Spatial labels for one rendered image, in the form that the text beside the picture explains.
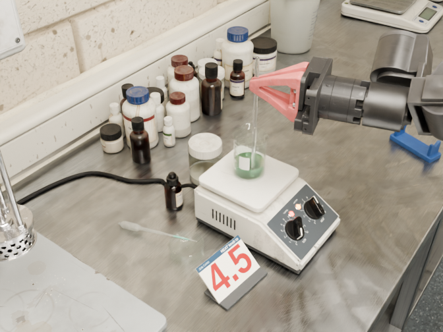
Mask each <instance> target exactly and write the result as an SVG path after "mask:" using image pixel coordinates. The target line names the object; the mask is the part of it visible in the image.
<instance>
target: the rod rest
mask: <svg viewBox="0 0 443 332"><path fill-rule="evenodd" d="M406 126H407V125H405V126H404V129H403V130H400V132H394V133H393V134H391V135H390V140H392V141H393V142H395V143H397V144H399V145H400V146H401V147H403V148H405V149H407V150H408V151H410V152H411V153H413V154H415V155H416V156H418V157H420V158H421V159H423V160H425V161H426V162H428V163H432V162H433V161H436V160H437V159H439V158H440V156H441V153H440V152H439V151H438V150H439V147H440V143H441V141H439V140H438V141H437V142H436V143H435V144H434V145H433V144H430V146H428V145H426V144H425V143H423V142H421V141H420V140H418V139H416V138H414V137H413V136H411V135H410V134H408V133H406V132H405V129H406Z"/></svg>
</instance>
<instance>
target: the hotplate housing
mask: <svg viewBox="0 0 443 332"><path fill-rule="evenodd" d="M306 184H307V183H306V182H305V181H304V180H303V179H301V178H299V177H297V178H296V179H295V180H294V181H293V182H292V183H291V184H290V185H289V186H288V187H287V188H286V189H285V190H284V191H283V192H282V193H281V194H280V195H279V196H278V197H277V198H276V199H275V200H274V201H273V202H272V203H271V204H270V205H269V206H268V207H267V208H266V209H265V210H264V211H261V212H253V211H251V210H249V209H247V208H245V207H243V206H241V205H239V204H237V203H235V202H233V201H231V200H229V199H227V198H224V197H223V196H220V195H219V194H216V193H215V192H212V191H211V190H208V189H207V188H204V187H203V186H201V185H199V186H198V187H196V188H195V189H194V210H195V217H196V220H198V221H200V222H201V223H203V224H205V225H207V226H209V227H211V228H213V229H215V230H217V231H218V232H220V233H222V234H224V235H226V236H228V237H229V238H232V239H233V238H234V237H236V236H237V235H239V237H240V239H241V240H242V241H243V243H244V244H245V246H246V247H248V248H250V249H252V250H254V251H255V252H258V253H259V254H262V255H263V256H265V257H267V258H269V259H271V260H273V261H274V262H276V263H278V264H280V265H282V266H284V267H286V268H288V269H290V270H292V271H293V272H295V273H297V274H299V273H300V272H301V270H302V269H303V268H304V267H305V266H306V265H307V264H308V262H309V261H310V259H311V258H312V257H313V256H314V255H315V254H316V253H317V251H318V250H319V249H320V247H321V246H322V245H323V244H324V243H325V242H326V240H327V239H328V238H329V237H330V235H331V234H332V233H333V232H334V231H335V229H336V228H337V227H338V225H339V224H340V218H339V215H338V214H337V213H336V212H335V211H334V210H333V209H332V208H331V207H330V206H329V205H328V204H327V203H326V202H325V201H324V200H323V199H322V198H321V197H320V196H319V195H318V194H317V193H316V192H315V191H314V190H313V189H312V188H311V187H310V186H309V185H308V184H307V185H308V186H309V187H310V188H311V189H312V190H313V191H314V192H315V193H316V194H317V195H318V196H319V197H320V198H321V199H322V200H323V201H324V202H325V203H326V204H327V205H328V206H329V207H330V208H331V209H332V210H333V211H334V212H335V213H336V214H337V215H338V218H337V219H336V220H335V221H334V222H333V223H332V225H331V226H330V227H329V229H328V230H327V231H326V232H325V233H324V234H323V235H322V237H321V238H320V239H319V240H318V242H317V243H316V244H315V245H314V246H313V247H312V248H311V250H310V251H309V252H308V254H307V255H306V256H305V257H304V258H303V259H302V260H300V259H299V258H298V257H297V256H296V255H295V254H294V253H293V252H292V251H291V250H290V249H289V248H288V247H287V246H286V245H285V243H284V242H283V241H282V240H281V239H280V238H279V237H278V236H277V235H276V234H275V233H274V232H273V231H272V230H271V229H270V228H269V227H268V226H267V223H268V222H269V221H270V220H271V219H272V218H273V217H274V216H275V214H276V213H277V212H278V211H279V210H280V209H281V208H282V207H283V206H284V205H285V204H286V203H288V201H290V199H292V197H294V195H296V193H298V191H300V189H302V187H304V185H306Z"/></svg>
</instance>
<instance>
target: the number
mask: <svg viewBox="0 0 443 332"><path fill-rule="evenodd" d="M254 266H256V263H255V261H254V260H253V259H252V257H251V255H250V254H249V253H248V251H247V249H246V248H245V247H244V246H243V244H242V242H241V241H238V242H237V243H236V244H234V245H233V246H232V247H231V248H230V249H228V250H227V251H226V252H224V253H223V254H222V255H221V256H220V257H219V258H217V259H216V260H215V261H214V262H212V263H211V264H210V265H209V266H208V267H206V268H205V269H204V270H202V271H201V274H202V276H203V277H204V278H205V280H206V282H207V283H208V284H209V286H210V287H211V289H212V290H213V292H214V293H215V295H216V296H217V298H219V297H220V296H222V295H223V294H224V293H225V292H226V291H228V290H229V289H230V288H231V287H232V286H233V285H234V284H235V283H236V282H237V281H239V280H240V279H241V278H242V277H243V276H245V275H246V274H247V273H248V272H249V271H250V270H251V269H252V268H253V267H254Z"/></svg>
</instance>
